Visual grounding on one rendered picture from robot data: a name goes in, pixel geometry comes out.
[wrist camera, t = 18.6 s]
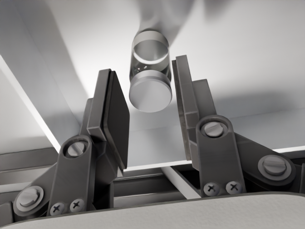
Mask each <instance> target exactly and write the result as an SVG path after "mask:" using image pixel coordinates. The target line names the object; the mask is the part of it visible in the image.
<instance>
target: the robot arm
mask: <svg viewBox="0 0 305 229"><path fill-rule="evenodd" d="M172 70H173V77H174V84H175V91H176V98H177V107H178V114H179V119H180V125H181V130H182V138H183V143H184V148H185V154H186V159H187V161H192V167H193V168H195V169H196V170H198V171H199V175H200V187H201V198H196V199H185V200H176V201H168V202H160V203H152V204H141V205H134V206H126V207H118V208H113V200H114V184H113V181H114V180H115V179H116V178H117V177H123V170H124V169H127V165H128V141H129V124H130V113H129V109H128V105H127V102H126V100H125V97H124V94H123V91H122V88H121V85H120V82H119V80H118V76H117V73H116V71H115V70H113V71H112V70H111V69H110V68H109V69H103V70H99V72H98V77H97V82H96V86H95V91H94V95H93V98H88V99H87V102H86V106H85V111H84V115H83V120H82V124H81V128H80V132H79V135H76V136H73V137H71V138H69V139H67V140H66V141H65V142H64V143H63V144H62V146H61V147H60V150H59V155H58V160H57V162H56V163H55V164H54V165H53V166H51V167H50V168H49V169H48V170H46V171H45V172H44V173H43V174H42V175H40V176H39V177H38V178H37V179H35V180H34V181H33V182H32V183H30V184H29V185H28V186H26V187H25V188H24V189H23V190H22V191H21V192H20V193H19V194H18V195H17V197H16V198H15V201H14V202H12V201H11V200H9V201H8V202H6V203H4V204H2V205H0V229H305V163H303V164H302V165H297V164H294V163H293V162H292V161H291V160H290V159H289V158H287V157H286V156H284V155H282V154H280V153H278V152H276V151H273V150H271V149H269V148H267V147H265V146H263V145H261V144H259V143H257V142H255V141H252V140H250V139H248V138H246V137H244V136H242V135H239V134H237V133H235V132H234V130H233V126H232V124H231V121H230V120H229V119H228V118H226V117H224V116H221V115H217V113H216V109H215V106H214V102H213V99H212V95H211V91H210V88H209V84H208V81H207V79H202V80H195V81H192V77H191V73H190V68H189V64H188V60H187V55H181V56H176V59H175V60H172Z"/></svg>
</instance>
